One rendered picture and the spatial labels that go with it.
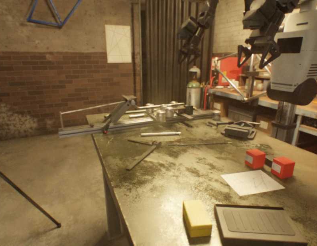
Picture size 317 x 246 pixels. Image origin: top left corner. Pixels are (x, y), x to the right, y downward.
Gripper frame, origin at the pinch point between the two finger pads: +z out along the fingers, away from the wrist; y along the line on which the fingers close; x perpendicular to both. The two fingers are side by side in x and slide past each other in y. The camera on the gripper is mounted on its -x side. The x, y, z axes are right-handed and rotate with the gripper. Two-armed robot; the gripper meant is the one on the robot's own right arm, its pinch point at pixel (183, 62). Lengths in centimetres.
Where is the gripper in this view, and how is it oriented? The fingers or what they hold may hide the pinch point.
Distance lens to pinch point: 116.7
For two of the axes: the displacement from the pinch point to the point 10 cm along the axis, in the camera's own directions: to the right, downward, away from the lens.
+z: -4.6, 8.9, 0.7
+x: 7.9, 3.7, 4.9
